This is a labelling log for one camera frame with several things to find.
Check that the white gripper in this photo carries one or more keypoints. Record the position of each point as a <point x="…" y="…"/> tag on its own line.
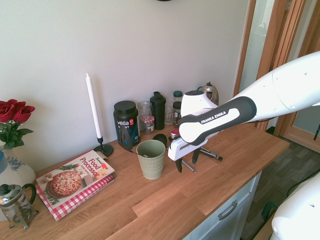
<point x="177" y="150"/>

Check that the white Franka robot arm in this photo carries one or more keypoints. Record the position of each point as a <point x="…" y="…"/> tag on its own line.
<point x="287" y="87"/>

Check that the green ribbed utensil holder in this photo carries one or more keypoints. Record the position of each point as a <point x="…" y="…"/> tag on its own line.
<point x="151" y="165"/>

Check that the black candle holder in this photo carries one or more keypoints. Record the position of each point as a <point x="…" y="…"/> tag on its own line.
<point x="105" y="150"/>

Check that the plain drinking glass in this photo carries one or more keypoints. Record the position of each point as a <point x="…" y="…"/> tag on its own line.
<point x="169" y="116"/>

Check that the spice jar black lid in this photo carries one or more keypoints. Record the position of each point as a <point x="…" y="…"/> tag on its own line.
<point x="176" y="113"/>

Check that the black shaker bottle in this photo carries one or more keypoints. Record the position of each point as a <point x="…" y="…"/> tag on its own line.
<point x="158" y="112"/>

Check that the small jar red checkered lid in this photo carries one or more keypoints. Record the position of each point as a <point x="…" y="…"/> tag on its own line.
<point x="147" y="119"/>

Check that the black slotted spatula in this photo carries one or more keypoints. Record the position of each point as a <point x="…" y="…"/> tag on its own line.
<point x="124" y="138"/>

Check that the clear bottle green cap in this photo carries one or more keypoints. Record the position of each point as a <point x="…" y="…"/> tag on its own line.
<point x="177" y="94"/>

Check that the empty clear glass jar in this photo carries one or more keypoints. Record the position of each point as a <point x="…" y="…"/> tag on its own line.
<point x="145" y="107"/>

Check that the stainless steel electric kettle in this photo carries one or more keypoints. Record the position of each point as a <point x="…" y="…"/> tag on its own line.
<point x="212" y="93"/>

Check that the black Vega protein tub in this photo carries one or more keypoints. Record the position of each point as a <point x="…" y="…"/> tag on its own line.
<point x="125" y="117"/>

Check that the white kitchen cabinet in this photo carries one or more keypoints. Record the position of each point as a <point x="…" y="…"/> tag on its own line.
<point x="232" y="230"/>

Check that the tall white candle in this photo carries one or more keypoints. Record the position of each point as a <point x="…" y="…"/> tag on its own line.
<point x="93" y="107"/>

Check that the Food Processor cookbook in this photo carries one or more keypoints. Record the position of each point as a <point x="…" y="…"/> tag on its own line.
<point x="70" y="180"/>

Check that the red checkered book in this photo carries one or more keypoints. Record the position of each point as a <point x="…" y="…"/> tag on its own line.
<point x="75" y="205"/>

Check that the wooden door with glass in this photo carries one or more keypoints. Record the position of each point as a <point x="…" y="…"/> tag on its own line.
<point x="275" y="37"/>

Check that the white vase blue flowers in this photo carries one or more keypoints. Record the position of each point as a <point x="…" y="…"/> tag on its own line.
<point x="22" y="172"/>

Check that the glass French press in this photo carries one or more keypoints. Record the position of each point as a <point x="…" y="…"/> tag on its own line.
<point x="15" y="207"/>

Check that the red roses with leaves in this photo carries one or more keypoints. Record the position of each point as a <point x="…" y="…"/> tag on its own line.
<point x="15" y="110"/>

